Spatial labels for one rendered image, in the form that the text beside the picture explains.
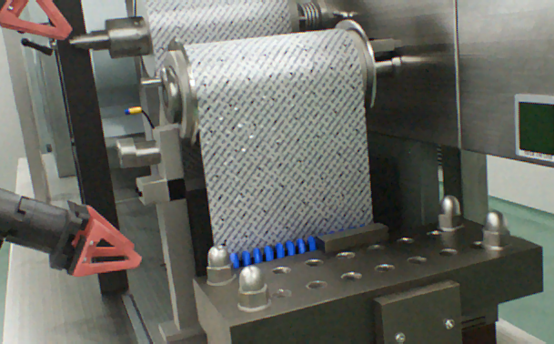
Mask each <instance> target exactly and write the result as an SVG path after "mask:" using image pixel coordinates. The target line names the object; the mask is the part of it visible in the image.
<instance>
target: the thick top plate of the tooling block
mask: <svg viewBox="0 0 554 344"><path fill-rule="evenodd" d="M462 223H463V224H464V227H463V228H462V229H460V230H454V231H445V230H439V229H437V224H438V222H437V223H432V224H428V225H425V226H420V227H415V228H408V229H404V230H400V231H396V232H392V233H389V239H386V240H381V241H377V242H373V243H369V244H365V245H361V246H357V247H353V248H346V249H341V250H337V251H333V252H329V253H324V252H323V251H321V250H320V249H316V250H311V251H308V252H303V253H299V254H295V255H290V256H286V257H282V258H275V259H271V260H267V261H263V262H259V263H255V264H250V266H253V267H257V268H259V269H260V271H261V272H262V274H263V276H264V280H265V284H267V288H268V295H269V298H270V299H271V305H270V308H268V309H266V310H263V311H260V312H254V313H246V312H242V311H240V310H239V309H238V307H237V304H238V302H239V300H238V293H237V292H238V290H239V288H240V286H239V277H240V274H241V272H242V270H243V269H244V268H246V267H242V268H235V269H234V271H235V275H236V276H237V280H236V281H234V282H233V283H231V284H227V285H224V286H212V285H209V284H208V283H206V280H207V279H208V275H205V276H202V277H198V278H193V284H194V291H195V297H196V310H197V316H198V322H199V324H200V325H201V327H202V328H203V330H204V331H205V333H206V334H207V335H208V337H209V338H210V341H211V342H213V344H361V343H364V342H368V341H371V340H374V339H377V337H376V324H375V313H373V301H372V299H373V298H374V297H379V296H383V295H387V294H389V293H393V292H397V291H400V290H403V289H407V288H414V287H418V286H421V285H425V284H428V283H432V282H435V281H439V280H442V279H447V278H450V279H452V280H454V281H456V282H458V283H459V298H460V315H461V314H465V313H468V312H472V311H475V310H478V309H483V308H487V307H490V306H494V305H498V304H501V303H504V302H508V301H511V300H514V299H517V298H524V297H526V296H530V295H533V294H537V293H540V292H543V255H542V246H540V245H537V244H535V243H532V242H529V241H526V240H523V238H519V237H516V236H513V235H511V234H510V242H511V243H512V247H511V248H508V249H502V250H490V249H485V248H483V247H482V246H481V241H482V240H483V230H482V229H483V228H484V227H485V225H482V224H479V223H477V222H474V221H471V220H468V219H465V218H462ZM250 266H247V267H250Z"/></svg>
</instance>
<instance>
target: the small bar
mask: <svg viewBox="0 0 554 344"><path fill-rule="evenodd" d="M386 239H389V233H388V227H387V226H385V225H382V224H380V223H377V224H372V225H368V226H364V227H360V228H352V229H349V230H344V231H339V232H335V233H331V234H326V235H323V236H318V237H317V246H318V249H320V250H321V251H323V252H324V253H329V252H333V251H337V250H341V249H346V248H353V247H357V246H361V245H365V244H369V243H373V242H377V241H381V240H386Z"/></svg>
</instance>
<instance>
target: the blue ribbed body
mask: <svg viewBox="0 0 554 344"><path fill-rule="evenodd" d="M316 249H318V246H317V242H316V240H315V238H314V237H312V236H310V237H308V238H307V245H306V242H305V240H304V239H303V238H298V239H297V240H296V247H295V246H294V244H293V242H292V241H290V240H289V241H287V242H286V249H284V248H283V246H282V244H280V243H276V245H275V251H276V252H273V249H272V247H270V246H269V245H267V246H265V247H264V252H265V254H264V255H262V252H261V250H260V248H255V249H254V251H253V254H254V257H250V255H249V253H248V251H247V250H243V251H242V253H241V257H242V259H238V255H237V253H235V252H234V253H232V254H231V255H230V259H231V260H232V261H233V262H234V269H235V268H242V267H246V266H250V264H255V263H259V262H263V261H267V260H271V259H275V258H282V257H286V256H290V255H295V254H299V253H303V252H308V251H311V250H316Z"/></svg>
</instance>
